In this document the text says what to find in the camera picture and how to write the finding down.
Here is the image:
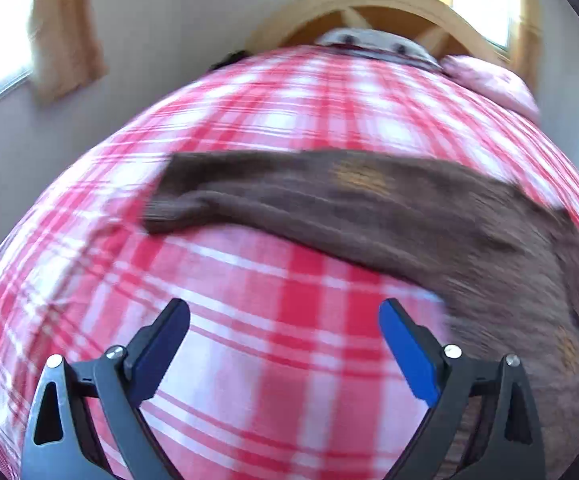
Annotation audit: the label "brown knit sweater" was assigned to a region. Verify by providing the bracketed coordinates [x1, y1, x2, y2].
[142, 149, 579, 480]

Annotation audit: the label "red plaid bed sheet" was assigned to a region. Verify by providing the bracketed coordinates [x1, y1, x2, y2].
[0, 44, 579, 480]

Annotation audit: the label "white pillow with black dots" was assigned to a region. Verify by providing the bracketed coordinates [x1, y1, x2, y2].
[314, 27, 443, 71]

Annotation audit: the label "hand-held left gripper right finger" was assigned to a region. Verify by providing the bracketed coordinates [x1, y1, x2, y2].
[378, 297, 547, 480]

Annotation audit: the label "pink pillow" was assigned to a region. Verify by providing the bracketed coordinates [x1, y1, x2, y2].
[439, 55, 543, 121]

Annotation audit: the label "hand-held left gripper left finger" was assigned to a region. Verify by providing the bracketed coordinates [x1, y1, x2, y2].
[20, 297, 191, 480]

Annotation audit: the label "tan side window curtain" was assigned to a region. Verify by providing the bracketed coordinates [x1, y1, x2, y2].
[28, 0, 109, 106]

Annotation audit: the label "wooden headboard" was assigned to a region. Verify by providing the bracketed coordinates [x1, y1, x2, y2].
[247, 0, 507, 68]

